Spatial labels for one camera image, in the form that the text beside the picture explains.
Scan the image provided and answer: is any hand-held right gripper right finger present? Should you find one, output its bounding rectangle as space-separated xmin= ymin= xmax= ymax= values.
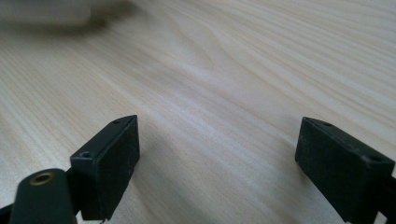
xmin=294 ymin=116 xmax=396 ymax=224

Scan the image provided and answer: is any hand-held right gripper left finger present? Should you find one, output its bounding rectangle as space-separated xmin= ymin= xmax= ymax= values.
xmin=69 ymin=114 xmax=141 ymax=222

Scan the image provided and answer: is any white plastic box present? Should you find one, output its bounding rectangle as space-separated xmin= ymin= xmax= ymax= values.
xmin=0 ymin=0 xmax=93 ymax=26

